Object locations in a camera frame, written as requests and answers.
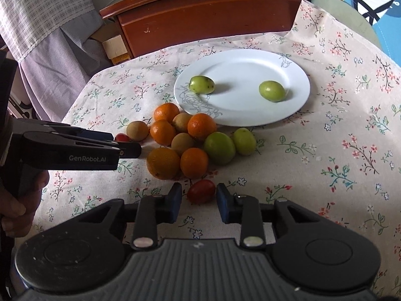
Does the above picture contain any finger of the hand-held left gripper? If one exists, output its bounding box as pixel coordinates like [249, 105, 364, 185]
[73, 138, 142, 160]
[41, 120, 114, 141]

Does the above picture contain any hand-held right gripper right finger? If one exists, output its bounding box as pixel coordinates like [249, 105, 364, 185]
[216, 183, 329, 250]

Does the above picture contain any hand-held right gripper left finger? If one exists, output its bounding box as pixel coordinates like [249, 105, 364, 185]
[71, 182, 183, 251]

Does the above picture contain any small orange mandarin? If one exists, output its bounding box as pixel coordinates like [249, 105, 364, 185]
[187, 113, 217, 140]
[180, 147, 209, 179]
[153, 102, 180, 123]
[150, 120, 176, 146]

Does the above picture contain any large green jujube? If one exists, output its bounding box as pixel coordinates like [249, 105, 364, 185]
[204, 132, 236, 165]

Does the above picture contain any white plate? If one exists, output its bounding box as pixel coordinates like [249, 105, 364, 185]
[173, 49, 311, 127]

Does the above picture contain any person's left hand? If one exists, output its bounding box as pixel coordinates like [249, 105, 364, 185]
[0, 171, 50, 238]

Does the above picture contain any large orange mandarin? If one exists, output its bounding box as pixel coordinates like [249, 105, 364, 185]
[147, 148, 181, 180]

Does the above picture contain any purple cloth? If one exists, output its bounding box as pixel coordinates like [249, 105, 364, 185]
[19, 8, 109, 123]

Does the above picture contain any small cardboard box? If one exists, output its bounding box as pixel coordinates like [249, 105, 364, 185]
[102, 34, 131, 66]

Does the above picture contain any spotted green jujube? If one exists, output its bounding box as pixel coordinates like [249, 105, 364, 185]
[188, 76, 215, 94]

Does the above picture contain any floral tablecloth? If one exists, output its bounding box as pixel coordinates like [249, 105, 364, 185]
[30, 0, 401, 298]

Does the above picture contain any wooden nightstand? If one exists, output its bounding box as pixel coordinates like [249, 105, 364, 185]
[99, 0, 318, 59]

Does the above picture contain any olive green cushion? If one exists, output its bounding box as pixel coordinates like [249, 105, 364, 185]
[311, 0, 382, 48]

